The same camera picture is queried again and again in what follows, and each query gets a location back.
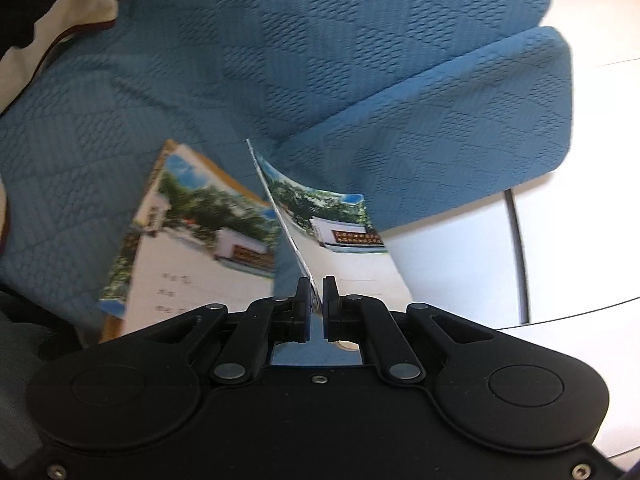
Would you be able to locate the photo cover booklet back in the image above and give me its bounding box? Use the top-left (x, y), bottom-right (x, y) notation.
top-left (248, 145), bottom-right (412, 310)

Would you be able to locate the photo cover booklet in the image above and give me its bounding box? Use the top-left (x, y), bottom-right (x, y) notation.
top-left (248, 145), bottom-right (412, 310)
top-left (98, 143), bottom-right (282, 338)

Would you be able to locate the photo cover booklet front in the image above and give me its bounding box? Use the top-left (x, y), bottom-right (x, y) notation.
top-left (98, 143), bottom-right (282, 338)

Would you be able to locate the blue textured sofa cover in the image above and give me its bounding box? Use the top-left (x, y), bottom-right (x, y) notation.
top-left (1, 0), bottom-right (572, 330)

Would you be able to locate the black curved metal rail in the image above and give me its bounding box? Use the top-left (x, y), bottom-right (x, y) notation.
top-left (503, 188), bottom-right (530, 325)

